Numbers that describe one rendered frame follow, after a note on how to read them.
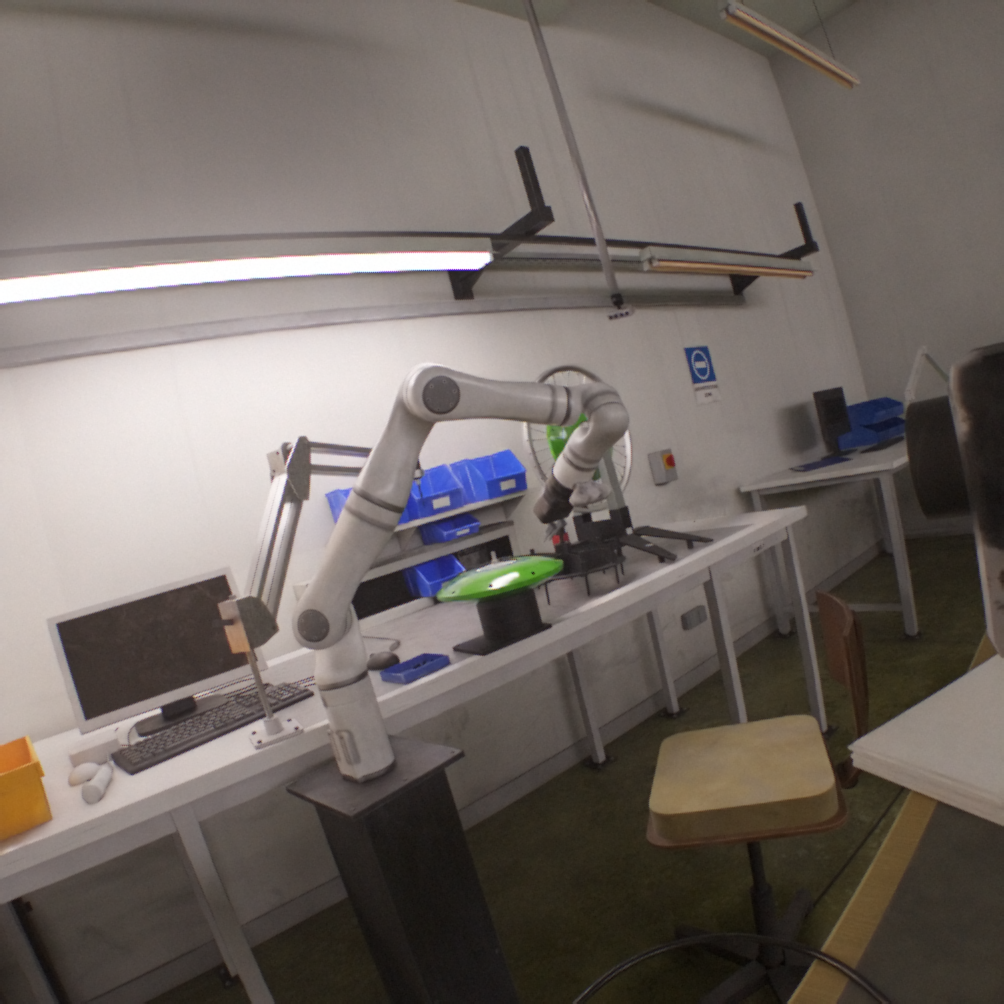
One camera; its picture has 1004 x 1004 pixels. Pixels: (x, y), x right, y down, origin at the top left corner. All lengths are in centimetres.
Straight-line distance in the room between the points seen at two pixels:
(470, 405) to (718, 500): 288
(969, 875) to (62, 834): 123
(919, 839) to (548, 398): 83
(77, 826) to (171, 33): 264
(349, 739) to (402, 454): 48
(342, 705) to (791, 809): 81
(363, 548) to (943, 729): 82
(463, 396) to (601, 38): 377
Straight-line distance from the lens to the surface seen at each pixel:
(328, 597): 108
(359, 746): 116
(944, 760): 57
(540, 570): 149
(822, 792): 128
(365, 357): 256
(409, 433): 109
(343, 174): 287
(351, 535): 106
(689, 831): 131
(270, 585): 140
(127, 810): 129
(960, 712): 64
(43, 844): 131
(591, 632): 177
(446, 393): 102
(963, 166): 578
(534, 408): 109
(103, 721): 176
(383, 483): 105
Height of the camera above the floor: 128
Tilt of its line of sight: 4 degrees down
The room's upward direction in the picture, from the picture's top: 15 degrees counter-clockwise
